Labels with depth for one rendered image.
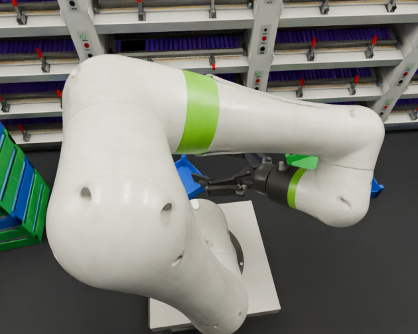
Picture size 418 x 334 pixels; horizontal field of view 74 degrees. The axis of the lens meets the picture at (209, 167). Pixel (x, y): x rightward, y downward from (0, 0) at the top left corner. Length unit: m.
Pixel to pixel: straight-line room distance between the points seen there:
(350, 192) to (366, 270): 0.82
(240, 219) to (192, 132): 0.61
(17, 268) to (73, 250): 1.20
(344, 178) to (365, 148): 0.06
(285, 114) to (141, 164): 0.26
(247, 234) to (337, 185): 0.42
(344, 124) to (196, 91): 0.27
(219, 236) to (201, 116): 0.34
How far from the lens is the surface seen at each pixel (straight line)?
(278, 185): 0.61
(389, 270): 1.40
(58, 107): 1.53
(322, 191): 0.57
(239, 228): 0.91
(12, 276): 1.42
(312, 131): 0.47
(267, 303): 0.85
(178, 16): 1.21
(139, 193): 0.22
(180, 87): 0.35
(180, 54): 1.29
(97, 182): 0.22
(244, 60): 1.31
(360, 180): 0.57
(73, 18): 1.25
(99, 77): 0.33
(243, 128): 0.39
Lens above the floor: 1.13
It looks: 50 degrees down
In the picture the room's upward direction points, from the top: straight up
